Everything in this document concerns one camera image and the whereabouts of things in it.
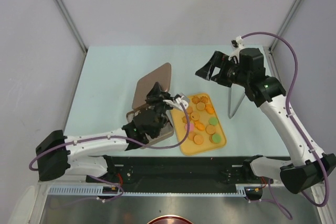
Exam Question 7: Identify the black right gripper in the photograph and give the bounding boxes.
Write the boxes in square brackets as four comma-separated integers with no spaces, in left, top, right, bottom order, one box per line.
[195,51,249,88]

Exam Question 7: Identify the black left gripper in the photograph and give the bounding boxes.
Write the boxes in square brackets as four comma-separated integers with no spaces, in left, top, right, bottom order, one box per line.
[144,81,175,136]

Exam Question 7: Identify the rose gold tin lid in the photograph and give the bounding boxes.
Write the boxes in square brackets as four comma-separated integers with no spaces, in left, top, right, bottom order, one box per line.
[131,62,173,111]

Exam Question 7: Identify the metal tongs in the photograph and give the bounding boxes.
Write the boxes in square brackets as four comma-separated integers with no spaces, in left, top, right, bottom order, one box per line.
[227,87,245,119]

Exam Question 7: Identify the rose gold cookie tin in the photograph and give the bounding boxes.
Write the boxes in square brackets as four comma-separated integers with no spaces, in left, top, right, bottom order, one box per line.
[122,107,174,150]

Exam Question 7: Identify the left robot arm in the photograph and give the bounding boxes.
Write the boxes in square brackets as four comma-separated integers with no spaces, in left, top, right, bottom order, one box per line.
[36,83,174,182]

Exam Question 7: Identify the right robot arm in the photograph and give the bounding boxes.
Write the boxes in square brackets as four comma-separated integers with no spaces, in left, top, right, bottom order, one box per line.
[195,48,335,194]

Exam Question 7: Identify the orange fish cookie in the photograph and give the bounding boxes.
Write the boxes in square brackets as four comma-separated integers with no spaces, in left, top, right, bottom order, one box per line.
[205,104,215,114]
[194,121,205,131]

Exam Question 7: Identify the flower butter cookie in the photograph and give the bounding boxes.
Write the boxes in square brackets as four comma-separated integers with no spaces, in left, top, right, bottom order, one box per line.
[186,106,193,114]

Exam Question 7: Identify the tan sandwich cookie spotted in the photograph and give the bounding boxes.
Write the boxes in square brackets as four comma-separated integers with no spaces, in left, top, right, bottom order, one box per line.
[190,111,200,121]

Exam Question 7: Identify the green macaron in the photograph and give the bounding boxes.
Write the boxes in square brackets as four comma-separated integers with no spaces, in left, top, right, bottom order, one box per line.
[211,133,222,144]
[208,117,218,126]

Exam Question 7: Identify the pink sandwich cookie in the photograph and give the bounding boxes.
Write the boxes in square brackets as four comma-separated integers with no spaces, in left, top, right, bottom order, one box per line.
[184,122,195,132]

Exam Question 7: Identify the yellow plastic tray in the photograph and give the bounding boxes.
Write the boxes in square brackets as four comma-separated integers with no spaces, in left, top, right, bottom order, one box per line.
[171,93,227,156]

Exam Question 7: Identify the red round object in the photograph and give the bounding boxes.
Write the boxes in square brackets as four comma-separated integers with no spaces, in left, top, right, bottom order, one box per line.
[148,215,192,224]

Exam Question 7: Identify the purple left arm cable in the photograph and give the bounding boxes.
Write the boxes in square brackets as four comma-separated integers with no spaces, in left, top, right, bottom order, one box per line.
[28,98,191,204]

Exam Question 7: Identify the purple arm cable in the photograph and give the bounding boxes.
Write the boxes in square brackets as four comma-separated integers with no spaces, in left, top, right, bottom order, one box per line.
[28,98,191,204]
[232,31,330,221]

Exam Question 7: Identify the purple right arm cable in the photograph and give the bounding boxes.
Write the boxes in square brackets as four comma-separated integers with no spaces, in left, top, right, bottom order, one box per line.
[232,31,330,221]

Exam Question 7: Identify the white cable duct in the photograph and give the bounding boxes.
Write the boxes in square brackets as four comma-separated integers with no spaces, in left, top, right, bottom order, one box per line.
[48,184,263,197]

